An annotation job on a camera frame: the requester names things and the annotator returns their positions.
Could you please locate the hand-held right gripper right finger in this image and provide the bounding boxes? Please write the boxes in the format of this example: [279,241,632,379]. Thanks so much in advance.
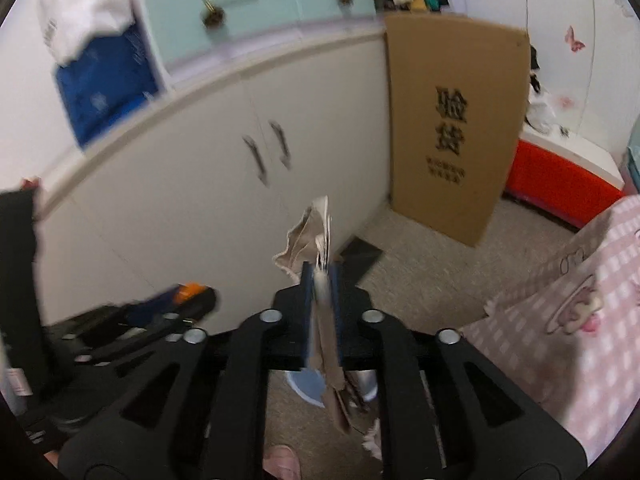
[327,257,588,480]

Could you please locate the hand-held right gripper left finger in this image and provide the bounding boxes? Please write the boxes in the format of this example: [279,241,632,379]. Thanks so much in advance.
[59,261,321,480]

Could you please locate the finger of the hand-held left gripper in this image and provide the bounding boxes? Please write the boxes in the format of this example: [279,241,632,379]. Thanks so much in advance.
[75,327,187,367]
[125,285,218,333]

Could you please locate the orange packet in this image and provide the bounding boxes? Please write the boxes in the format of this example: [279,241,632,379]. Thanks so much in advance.
[172,282,211,306]

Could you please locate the brown paper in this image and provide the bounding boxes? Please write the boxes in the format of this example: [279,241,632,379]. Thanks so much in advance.
[272,195,361,436]

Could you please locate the light blue trash bin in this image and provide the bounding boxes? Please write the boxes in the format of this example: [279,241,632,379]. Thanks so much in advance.
[285,369,378,408]

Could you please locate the white low cabinet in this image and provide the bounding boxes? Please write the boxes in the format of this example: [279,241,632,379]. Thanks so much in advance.
[35,25,396,331]

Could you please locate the white fluffy rug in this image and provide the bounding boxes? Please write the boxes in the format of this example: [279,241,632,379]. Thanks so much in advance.
[361,419,384,461]

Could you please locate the pink slipper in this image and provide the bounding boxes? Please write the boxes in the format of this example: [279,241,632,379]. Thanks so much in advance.
[262,444,302,480]

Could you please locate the large cardboard box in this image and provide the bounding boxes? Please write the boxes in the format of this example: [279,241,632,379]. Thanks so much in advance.
[384,12,531,248]

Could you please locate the blue bag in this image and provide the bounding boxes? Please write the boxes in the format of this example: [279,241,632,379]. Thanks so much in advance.
[54,25,166,148]

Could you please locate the pink checkered printed blanket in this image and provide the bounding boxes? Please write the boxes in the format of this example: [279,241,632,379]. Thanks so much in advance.
[457,195,640,466]

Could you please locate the red storage bench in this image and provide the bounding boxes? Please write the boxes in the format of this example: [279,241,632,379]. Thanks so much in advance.
[502,127,626,228]

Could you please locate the white cloth pile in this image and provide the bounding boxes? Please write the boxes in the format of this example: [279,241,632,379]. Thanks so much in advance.
[524,45,573,137]

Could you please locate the teal drawer unit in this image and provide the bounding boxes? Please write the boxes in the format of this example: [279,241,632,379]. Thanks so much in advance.
[139,0,378,73]

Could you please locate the white wardrobe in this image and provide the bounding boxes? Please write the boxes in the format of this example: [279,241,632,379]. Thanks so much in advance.
[440,0,640,161]

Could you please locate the pink butterfly sticker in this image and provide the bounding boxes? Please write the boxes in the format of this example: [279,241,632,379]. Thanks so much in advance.
[565,25,587,53]

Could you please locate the metal cabinet handle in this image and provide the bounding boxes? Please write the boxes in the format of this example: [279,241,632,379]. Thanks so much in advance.
[268,119,293,170]
[242,134,269,187]

